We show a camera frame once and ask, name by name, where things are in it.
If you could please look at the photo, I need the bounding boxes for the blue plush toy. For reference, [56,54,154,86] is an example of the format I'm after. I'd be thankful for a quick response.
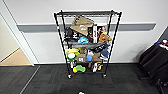
[78,36,90,45]

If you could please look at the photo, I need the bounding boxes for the pale blue cup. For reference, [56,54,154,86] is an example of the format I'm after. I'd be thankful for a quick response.
[85,49,95,63]

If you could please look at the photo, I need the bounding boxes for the small cardboard box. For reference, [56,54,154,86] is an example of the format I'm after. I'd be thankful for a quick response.
[76,52,88,63]

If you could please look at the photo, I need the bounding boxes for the yellow green toy bowls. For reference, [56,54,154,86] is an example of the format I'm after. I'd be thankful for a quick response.
[65,48,80,62]

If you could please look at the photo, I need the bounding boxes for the black soft bag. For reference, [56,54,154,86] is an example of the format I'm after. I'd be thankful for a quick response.
[92,42,108,54]

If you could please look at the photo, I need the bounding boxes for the tall black white box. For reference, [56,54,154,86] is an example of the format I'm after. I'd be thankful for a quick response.
[87,25,99,43]

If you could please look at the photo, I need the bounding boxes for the orange toy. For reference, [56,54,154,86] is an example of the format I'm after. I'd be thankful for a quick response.
[98,32,107,44]

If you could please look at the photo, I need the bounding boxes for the small black white box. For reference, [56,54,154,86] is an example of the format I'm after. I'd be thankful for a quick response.
[68,59,75,70]

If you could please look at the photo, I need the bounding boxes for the dark blue cap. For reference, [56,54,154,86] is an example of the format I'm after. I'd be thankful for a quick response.
[99,48,111,60]

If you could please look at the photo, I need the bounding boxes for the green yellow toy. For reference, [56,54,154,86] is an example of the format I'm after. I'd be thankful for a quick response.
[72,64,87,74]

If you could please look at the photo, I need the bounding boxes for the white orange packet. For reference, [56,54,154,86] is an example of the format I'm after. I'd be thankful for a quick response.
[92,61,103,73]

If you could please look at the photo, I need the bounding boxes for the box with colourful picture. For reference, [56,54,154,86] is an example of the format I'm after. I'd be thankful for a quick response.
[97,25,108,36]

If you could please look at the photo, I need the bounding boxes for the brown plush toy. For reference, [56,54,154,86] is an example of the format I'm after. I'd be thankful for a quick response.
[104,33,113,43]

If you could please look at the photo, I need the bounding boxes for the black chair with garments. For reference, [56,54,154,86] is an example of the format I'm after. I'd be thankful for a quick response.
[138,31,168,94]

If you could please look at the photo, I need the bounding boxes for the white door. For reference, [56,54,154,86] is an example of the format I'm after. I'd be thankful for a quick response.
[0,14,21,63]

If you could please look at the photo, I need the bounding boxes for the black wire shelf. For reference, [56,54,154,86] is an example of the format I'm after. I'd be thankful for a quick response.
[53,9,123,80]

